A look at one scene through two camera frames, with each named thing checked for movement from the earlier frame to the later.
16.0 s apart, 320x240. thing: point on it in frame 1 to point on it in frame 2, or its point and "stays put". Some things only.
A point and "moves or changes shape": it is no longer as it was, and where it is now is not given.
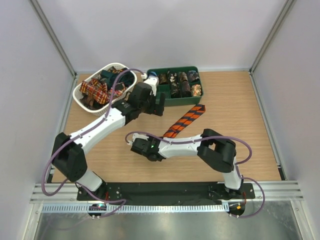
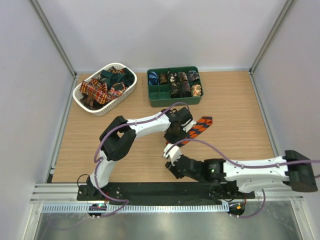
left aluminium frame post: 65,59 stays put
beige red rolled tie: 196,90 stays put
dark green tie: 126,78 stays put
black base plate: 167,193 stays put
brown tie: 87,100 stays put
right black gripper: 151,138 to 172,168
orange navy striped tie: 184,120 moves or changes shape
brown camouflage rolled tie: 163,78 stays put
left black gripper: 156,109 to 183,134
